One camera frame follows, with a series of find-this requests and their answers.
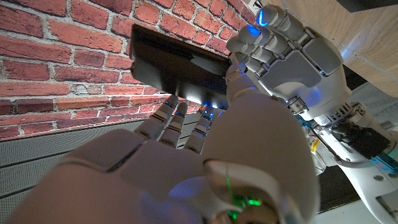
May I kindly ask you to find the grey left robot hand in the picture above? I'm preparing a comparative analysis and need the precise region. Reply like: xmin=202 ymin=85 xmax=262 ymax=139
xmin=226 ymin=3 xmax=368 ymax=125

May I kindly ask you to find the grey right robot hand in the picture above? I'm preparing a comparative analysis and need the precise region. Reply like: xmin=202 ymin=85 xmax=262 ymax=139
xmin=6 ymin=62 xmax=321 ymax=224

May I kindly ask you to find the black stapler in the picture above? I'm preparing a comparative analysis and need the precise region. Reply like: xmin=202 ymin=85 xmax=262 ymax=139
xmin=129 ymin=24 xmax=233 ymax=110

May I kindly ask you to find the black rectangular box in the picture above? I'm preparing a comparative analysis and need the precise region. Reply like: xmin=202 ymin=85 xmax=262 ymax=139
xmin=336 ymin=0 xmax=398 ymax=13

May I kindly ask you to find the white power strip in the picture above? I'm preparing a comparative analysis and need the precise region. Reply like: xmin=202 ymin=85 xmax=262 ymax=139
xmin=241 ymin=0 xmax=264 ymax=14

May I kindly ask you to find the red brick printed backdrop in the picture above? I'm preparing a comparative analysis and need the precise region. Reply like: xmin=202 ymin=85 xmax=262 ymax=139
xmin=0 ymin=0 xmax=265 ymax=141

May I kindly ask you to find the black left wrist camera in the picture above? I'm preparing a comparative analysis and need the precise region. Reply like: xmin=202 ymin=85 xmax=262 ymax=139
xmin=335 ymin=119 xmax=391 ymax=159

